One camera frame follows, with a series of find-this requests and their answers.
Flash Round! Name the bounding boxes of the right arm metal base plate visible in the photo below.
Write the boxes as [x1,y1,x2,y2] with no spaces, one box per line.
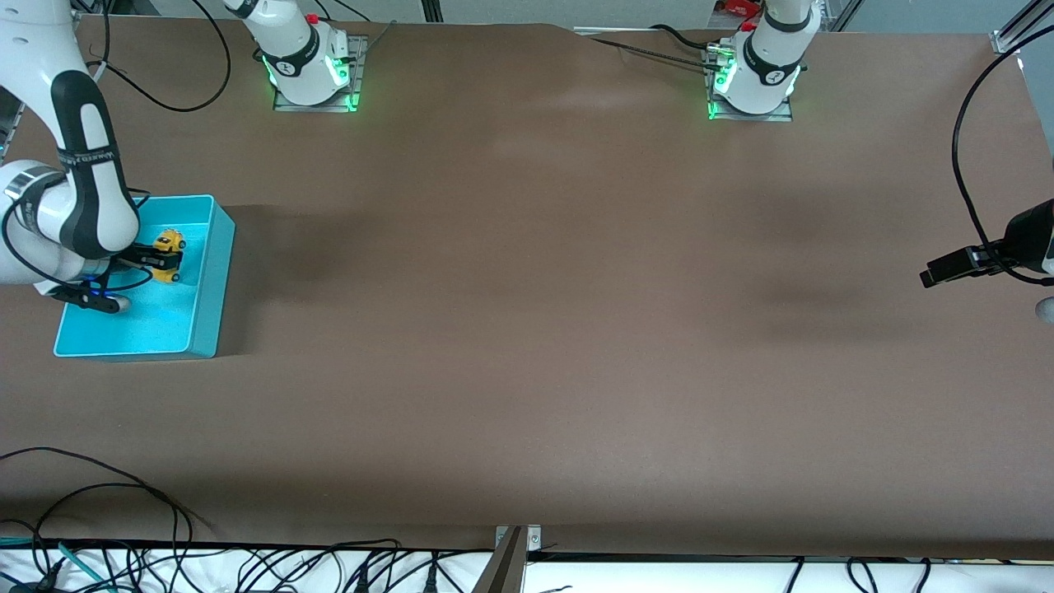
[273,35,368,114]

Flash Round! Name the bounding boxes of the black base cable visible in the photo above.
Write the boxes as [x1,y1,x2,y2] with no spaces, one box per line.
[589,23,730,73]

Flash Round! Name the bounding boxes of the yellow beetle toy car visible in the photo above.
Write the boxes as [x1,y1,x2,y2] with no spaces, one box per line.
[152,229,187,285]

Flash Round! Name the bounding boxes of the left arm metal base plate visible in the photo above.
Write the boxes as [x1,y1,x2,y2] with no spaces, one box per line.
[707,45,796,123]

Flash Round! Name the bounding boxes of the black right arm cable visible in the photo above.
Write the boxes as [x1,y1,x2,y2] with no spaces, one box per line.
[82,0,232,113]

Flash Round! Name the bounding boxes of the grey metal bar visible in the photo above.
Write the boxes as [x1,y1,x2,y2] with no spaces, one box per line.
[471,527,525,593]

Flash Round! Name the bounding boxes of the brown table cover sheet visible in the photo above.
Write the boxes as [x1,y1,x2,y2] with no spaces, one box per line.
[0,16,1054,563]

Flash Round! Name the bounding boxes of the teal cable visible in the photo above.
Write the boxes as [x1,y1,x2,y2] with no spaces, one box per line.
[0,535,96,592]

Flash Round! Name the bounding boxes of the black looping floor cable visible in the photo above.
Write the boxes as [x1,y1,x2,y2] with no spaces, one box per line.
[0,446,217,569]

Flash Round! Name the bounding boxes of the aluminium frame extrusion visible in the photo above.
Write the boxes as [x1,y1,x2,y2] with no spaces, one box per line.
[991,0,1054,57]

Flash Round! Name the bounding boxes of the silver metal bracket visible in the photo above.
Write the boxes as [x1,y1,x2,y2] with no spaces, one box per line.
[494,525,543,553]

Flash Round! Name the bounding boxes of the teal plastic bin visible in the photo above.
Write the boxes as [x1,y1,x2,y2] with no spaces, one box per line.
[54,194,237,361]

